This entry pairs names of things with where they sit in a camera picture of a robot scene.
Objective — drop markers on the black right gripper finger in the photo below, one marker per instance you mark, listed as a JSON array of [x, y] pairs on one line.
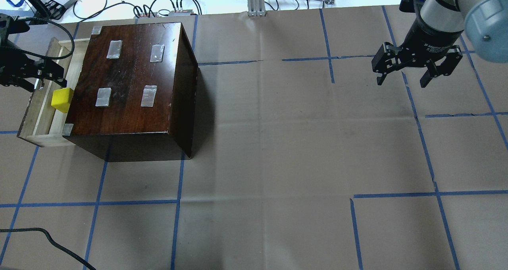
[[381, 78], [430, 74]]

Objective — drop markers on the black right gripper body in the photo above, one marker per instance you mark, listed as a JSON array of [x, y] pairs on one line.
[[431, 37]]

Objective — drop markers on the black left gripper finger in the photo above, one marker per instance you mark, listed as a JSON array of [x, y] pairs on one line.
[[24, 84], [50, 69]]

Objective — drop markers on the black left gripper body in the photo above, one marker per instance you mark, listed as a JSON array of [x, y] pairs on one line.
[[16, 68]]

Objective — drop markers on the yellow cube block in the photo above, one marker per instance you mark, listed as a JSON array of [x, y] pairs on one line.
[[61, 99]]

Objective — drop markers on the light wooden pull-out drawer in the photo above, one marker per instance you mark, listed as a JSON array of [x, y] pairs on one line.
[[42, 124]]

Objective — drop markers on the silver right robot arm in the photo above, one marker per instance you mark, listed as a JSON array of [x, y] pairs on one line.
[[485, 22]]

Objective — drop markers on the dark wooden drawer box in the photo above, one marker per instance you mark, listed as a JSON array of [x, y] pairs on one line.
[[124, 131]]

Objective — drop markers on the grey tape patch far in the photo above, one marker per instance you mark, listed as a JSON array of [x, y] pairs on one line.
[[148, 95]]

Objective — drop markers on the grey tape patch with spots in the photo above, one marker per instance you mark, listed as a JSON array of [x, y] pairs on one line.
[[157, 53]]

